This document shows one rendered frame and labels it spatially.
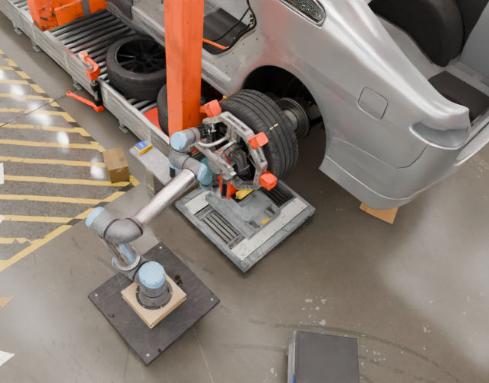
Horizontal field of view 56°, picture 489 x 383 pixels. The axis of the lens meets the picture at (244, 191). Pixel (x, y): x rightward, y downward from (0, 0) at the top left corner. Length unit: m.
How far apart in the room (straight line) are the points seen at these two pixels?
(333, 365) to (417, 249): 1.44
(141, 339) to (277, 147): 1.44
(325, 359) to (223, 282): 0.95
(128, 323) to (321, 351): 1.20
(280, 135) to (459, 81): 1.79
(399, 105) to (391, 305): 1.67
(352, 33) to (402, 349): 2.17
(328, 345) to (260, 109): 1.52
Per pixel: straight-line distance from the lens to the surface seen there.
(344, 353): 3.04
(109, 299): 3.10
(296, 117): 3.26
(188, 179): 2.47
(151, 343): 2.96
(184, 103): 3.07
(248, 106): 2.88
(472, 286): 4.07
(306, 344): 2.99
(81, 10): 4.81
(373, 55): 2.61
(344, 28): 2.67
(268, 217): 3.61
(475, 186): 4.75
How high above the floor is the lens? 3.10
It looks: 52 degrees down
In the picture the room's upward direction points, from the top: 10 degrees clockwise
